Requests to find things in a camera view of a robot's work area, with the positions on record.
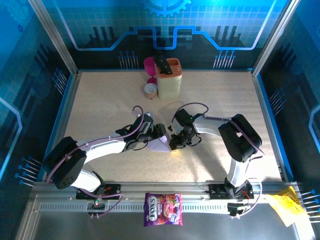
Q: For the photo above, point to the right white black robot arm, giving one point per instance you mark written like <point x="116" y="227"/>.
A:
<point x="240" y="137"/>

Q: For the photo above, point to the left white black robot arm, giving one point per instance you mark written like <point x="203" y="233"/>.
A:
<point x="65" y="162"/>

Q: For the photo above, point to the small tan can white lid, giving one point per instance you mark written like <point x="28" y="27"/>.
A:
<point x="150" y="91"/>

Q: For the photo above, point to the beige knife block orange top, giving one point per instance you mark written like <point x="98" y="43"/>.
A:
<point x="170" y="87"/>

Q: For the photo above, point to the pink plastic goblet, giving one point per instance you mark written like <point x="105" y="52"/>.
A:
<point x="149" y="66"/>

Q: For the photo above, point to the purple candy bag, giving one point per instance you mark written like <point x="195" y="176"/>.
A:
<point x="162" y="210"/>

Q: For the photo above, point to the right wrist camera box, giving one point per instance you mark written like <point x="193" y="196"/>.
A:
<point x="175" y="128"/>

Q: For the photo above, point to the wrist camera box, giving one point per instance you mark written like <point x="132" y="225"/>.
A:
<point x="148" y="117"/>
<point x="175" y="128"/>

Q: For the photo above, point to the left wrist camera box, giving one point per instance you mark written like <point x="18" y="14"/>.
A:
<point x="148" y="117"/>

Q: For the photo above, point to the aluminium front rail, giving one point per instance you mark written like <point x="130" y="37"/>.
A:
<point x="162" y="186"/>

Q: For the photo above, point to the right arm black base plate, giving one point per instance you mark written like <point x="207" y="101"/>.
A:
<point x="217" y="192"/>

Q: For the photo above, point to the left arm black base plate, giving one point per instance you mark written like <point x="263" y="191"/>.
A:
<point x="112" y="192"/>

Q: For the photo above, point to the left aluminium side rail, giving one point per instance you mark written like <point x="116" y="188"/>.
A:
<point x="64" y="117"/>

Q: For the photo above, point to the aluminium side rail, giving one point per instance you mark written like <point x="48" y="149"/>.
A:
<point x="266" y="117"/>
<point x="64" y="117"/>

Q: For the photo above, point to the right aluminium side rail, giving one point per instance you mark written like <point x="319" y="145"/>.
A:
<point x="266" y="117"/>

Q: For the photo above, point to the left aluminium frame post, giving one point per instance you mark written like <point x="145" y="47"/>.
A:
<point x="54" y="37"/>

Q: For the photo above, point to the aluminium frame post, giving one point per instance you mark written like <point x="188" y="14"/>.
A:
<point x="54" y="37"/>
<point x="273" y="37"/>

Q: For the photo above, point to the right aluminium frame post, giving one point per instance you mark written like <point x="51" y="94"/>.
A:
<point x="273" y="37"/>

